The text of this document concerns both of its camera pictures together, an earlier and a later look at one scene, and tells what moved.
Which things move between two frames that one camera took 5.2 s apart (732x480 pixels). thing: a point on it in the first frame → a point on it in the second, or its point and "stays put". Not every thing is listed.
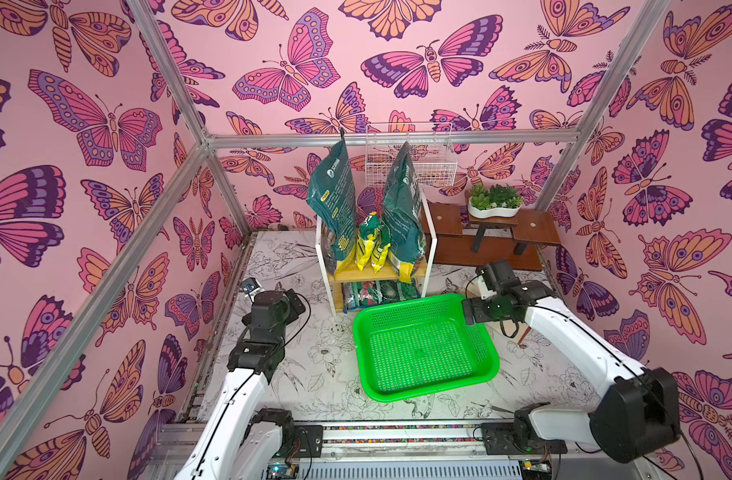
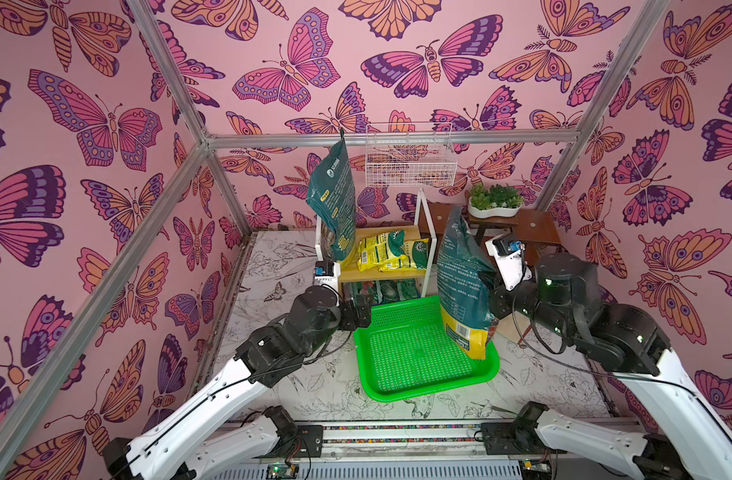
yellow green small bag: x=381 y=248 → x=415 y=254
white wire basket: x=431 y=146 stays put
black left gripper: x=297 y=306 → x=349 y=322
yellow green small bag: x=368 y=230 → x=382 y=252
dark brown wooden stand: x=514 y=238 stays put
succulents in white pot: x=495 y=201 stays put
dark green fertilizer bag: x=331 y=194 stays put
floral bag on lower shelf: x=358 y=294 stays put
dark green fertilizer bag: x=402 y=219 → x=462 y=255
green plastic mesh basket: x=408 y=348 stays put
